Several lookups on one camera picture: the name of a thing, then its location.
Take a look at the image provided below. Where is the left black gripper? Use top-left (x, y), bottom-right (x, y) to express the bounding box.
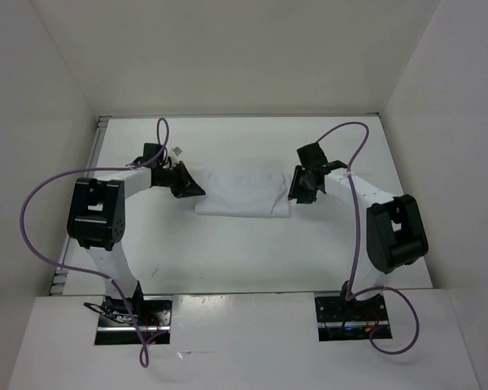
top-left (156, 160), bottom-right (206, 198)

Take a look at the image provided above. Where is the white skirt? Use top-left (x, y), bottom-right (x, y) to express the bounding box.
top-left (194, 170), bottom-right (290, 219)

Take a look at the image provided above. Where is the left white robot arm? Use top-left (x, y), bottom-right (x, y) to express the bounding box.
top-left (67, 143), bottom-right (206, 325)

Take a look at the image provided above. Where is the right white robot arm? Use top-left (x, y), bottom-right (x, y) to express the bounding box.
top-left (288, 142), bottom-right (429, 319)

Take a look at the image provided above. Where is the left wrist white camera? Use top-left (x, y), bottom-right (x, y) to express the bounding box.
top-left (172, 146), bottom-right (183, 158)

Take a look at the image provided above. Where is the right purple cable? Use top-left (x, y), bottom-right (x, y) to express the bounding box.
top-left (315, 122), bottom-right (420, 355)

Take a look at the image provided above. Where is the purple cable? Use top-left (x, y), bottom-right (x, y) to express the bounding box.
top-left (19, 117), bottom-right (172, 368)
top-left (315, 122), bottom-right (420, 355)

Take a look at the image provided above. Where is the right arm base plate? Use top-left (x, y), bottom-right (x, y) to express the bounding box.
top-left (314, 292), bottom-right (392, 342)

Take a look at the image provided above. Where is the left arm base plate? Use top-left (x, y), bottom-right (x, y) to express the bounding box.
top-left (84, 295), bottom-right (172, 345)

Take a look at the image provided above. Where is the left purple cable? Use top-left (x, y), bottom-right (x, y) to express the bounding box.
top-left (19, 117), bottom-right (172, 368)

